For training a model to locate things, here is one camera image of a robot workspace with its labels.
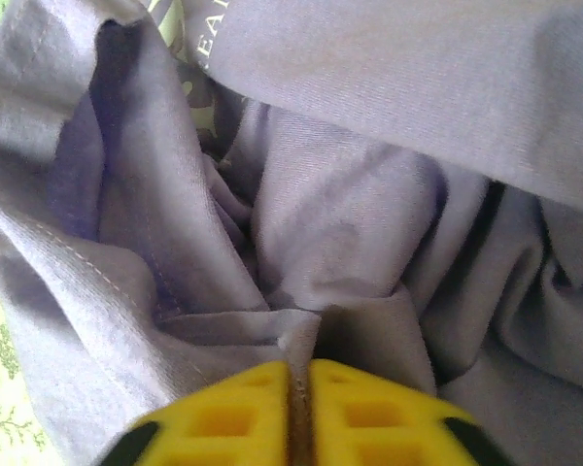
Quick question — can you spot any purple t-shirt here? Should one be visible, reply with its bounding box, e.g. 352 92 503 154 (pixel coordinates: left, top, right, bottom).
0 0 583 466

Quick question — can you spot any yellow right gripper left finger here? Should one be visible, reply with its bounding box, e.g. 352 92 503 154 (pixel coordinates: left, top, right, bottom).
99 358 292 466

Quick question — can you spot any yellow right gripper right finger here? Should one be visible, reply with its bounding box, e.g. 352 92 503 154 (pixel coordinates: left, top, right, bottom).
305 358 511 466

